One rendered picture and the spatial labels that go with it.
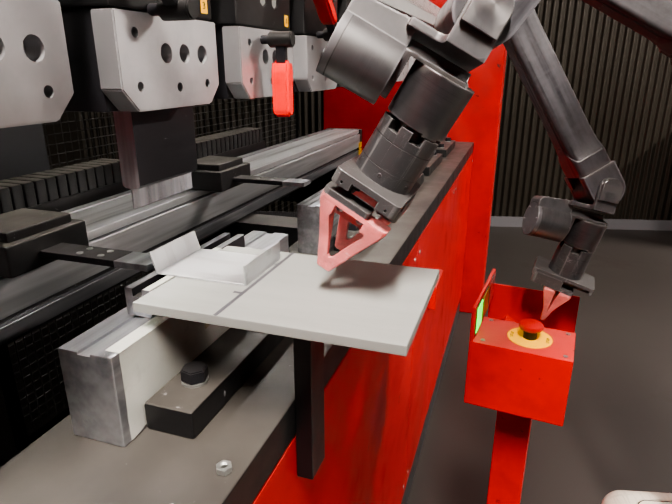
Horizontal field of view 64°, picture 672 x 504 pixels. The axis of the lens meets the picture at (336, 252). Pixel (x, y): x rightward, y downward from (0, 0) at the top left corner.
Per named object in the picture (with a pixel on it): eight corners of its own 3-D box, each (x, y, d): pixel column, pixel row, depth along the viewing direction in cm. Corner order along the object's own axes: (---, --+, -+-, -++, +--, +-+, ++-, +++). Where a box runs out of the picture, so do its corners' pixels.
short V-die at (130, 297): (152, 318, 54) (149, 290, 53) (127, 314, 55) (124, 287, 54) (245, 255, 72) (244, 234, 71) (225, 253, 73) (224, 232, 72)
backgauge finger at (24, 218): (122, 297, 56) (116, 251, 54) (-60, 268, 63) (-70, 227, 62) (188, 259, 66) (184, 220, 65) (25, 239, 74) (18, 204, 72)
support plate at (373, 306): (406, 357, 43) (406, 346, 43) (133, 311, 51) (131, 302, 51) (439, 277, 59) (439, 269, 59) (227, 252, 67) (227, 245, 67)
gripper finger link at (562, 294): (518, 301, 103) (538, 258, 99) (556, 316, 101) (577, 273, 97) (514, 315, 97) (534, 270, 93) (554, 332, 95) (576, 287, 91)
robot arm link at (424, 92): (486, 86, 43) (477, 76, 48) (411, 40, 42) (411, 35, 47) (437, 159, 46) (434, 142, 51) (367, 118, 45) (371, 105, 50)
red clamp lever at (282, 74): (292, 117, 65) (289, 30, 62) (261, 116, 66) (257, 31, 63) (297, 116, 66) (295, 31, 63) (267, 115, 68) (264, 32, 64)
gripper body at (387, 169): (326, 184, 46) (369, 108, 43) (359, 164, 55) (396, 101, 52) (389, 226, 46) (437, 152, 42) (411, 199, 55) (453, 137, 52)
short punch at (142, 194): (142, 209, 52) (130, 108, 49) (125, 208, 52) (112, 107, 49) (199, 188, 61) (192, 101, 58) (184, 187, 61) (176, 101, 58)
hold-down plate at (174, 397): (194, 440, 51) (191, 414, 50) (146, 429, 53) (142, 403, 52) (309, 311, 78) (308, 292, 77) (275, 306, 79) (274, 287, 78)
